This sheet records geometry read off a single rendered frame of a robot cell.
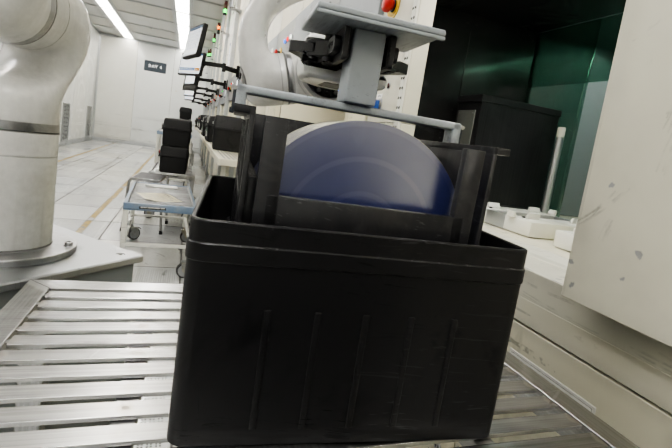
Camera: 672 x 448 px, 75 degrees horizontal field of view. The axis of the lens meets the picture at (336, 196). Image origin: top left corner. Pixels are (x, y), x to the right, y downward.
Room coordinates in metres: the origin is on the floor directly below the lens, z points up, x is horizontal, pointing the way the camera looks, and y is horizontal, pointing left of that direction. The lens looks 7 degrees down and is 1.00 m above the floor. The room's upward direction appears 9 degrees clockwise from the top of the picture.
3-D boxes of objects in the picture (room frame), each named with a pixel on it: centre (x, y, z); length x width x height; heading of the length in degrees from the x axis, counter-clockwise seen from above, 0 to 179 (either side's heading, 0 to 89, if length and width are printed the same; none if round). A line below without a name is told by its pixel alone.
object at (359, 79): (0.45, 0.00, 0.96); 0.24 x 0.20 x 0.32; 104
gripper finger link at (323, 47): (0.46, 0.03, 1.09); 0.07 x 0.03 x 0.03; 14
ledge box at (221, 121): (3.42, 0.89, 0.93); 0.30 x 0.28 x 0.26; 17
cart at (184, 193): (3.02, 1.19, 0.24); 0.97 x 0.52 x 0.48; 22
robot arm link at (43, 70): (0.68, 0.49, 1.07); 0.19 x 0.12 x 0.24; 5
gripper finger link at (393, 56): (0.47, -0.04, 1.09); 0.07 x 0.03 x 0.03; 14
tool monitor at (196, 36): (3.85, 1.22, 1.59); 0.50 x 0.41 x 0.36; 110
